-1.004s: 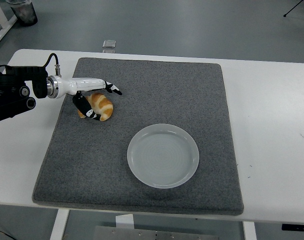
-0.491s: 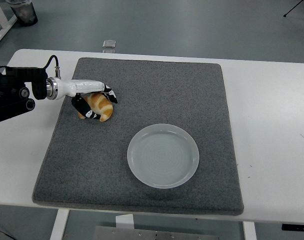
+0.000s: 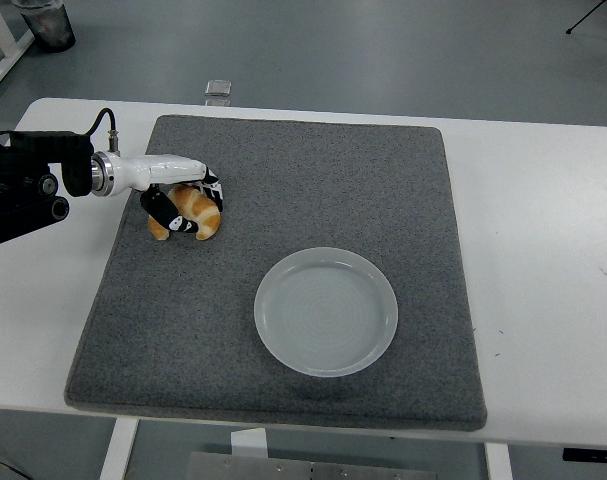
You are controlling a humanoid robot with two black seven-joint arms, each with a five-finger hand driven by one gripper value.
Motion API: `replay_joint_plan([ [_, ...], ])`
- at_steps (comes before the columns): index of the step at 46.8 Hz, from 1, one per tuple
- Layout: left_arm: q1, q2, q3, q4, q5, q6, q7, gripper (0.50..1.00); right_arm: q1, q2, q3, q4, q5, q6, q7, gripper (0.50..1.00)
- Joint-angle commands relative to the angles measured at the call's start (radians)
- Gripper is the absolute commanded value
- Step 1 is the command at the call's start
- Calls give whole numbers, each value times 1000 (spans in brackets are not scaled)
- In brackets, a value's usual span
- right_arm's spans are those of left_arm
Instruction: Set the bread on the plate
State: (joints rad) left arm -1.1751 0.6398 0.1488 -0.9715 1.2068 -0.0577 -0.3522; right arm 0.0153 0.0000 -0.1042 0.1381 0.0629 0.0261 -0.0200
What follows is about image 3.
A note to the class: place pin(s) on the white and black hand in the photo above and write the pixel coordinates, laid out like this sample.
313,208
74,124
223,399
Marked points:
153,170

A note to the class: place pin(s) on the golden croissant bread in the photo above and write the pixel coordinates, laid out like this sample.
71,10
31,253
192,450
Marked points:
203,215

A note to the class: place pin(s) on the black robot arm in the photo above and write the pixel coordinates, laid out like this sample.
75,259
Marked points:
18,185

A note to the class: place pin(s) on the small clear square floor plate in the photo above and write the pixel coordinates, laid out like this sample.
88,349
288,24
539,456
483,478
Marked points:
218,87

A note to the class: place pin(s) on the pale grey round plate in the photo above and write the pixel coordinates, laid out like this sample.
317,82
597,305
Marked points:
325,312

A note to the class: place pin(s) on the grey felt mat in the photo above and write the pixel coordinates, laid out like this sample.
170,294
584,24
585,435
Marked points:
308,190

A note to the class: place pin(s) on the black waste bin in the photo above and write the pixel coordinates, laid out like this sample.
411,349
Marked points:
50,27

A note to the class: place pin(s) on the white table leg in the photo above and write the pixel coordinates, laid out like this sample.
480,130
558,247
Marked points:
118,450
498,462

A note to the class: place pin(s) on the black tripod leg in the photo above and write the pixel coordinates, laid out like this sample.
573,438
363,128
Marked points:
583,19

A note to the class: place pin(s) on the black table control box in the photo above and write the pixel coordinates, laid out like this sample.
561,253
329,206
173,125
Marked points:
593,455

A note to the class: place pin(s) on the white table frame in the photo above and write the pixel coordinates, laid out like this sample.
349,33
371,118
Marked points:
3,57

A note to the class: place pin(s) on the white table bracket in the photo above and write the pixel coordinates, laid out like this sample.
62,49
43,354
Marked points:
248,442

